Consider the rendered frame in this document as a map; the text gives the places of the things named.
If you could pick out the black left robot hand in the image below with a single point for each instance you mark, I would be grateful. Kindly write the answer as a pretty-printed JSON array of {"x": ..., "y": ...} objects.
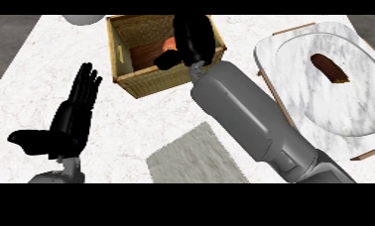
[{"x": 72, "y": 121}]

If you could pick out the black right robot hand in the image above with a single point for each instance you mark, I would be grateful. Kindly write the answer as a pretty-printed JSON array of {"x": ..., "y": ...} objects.
[{"x": 192, "y": 41}]

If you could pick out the orange squash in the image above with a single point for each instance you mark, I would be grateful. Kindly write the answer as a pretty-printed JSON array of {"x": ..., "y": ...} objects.
[{"x": 168, "y": 43}]

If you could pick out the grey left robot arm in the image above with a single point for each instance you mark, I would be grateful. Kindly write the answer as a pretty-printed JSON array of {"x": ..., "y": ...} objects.
[{"x": 62, "y": 173}]

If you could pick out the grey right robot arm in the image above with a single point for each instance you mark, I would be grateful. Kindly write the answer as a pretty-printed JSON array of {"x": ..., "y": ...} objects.
[{"x": 254, "y": 117}]

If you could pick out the wicker basket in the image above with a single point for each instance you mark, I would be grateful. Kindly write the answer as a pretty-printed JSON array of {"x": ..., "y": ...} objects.
[{"x": 161, "y": 55}]

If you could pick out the grey placemat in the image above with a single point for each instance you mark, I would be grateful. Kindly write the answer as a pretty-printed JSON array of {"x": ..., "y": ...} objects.
[{"x": 195, "y": 157}]

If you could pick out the marble cutting board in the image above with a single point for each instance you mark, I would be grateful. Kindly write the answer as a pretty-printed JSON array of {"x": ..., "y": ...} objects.
[{"x": 273, "y": 58}]

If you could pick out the white round bowl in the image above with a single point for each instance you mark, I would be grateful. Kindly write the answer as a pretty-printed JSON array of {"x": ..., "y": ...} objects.
[{"x": 83, "y": 19}]

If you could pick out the white marble plate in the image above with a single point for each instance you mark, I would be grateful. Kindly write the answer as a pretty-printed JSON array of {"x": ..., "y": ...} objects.
[{"x": 322, "y": 78}]

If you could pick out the brown sausage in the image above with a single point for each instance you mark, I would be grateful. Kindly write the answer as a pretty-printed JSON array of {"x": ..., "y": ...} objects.
[{"x": 331, "y": 68}]

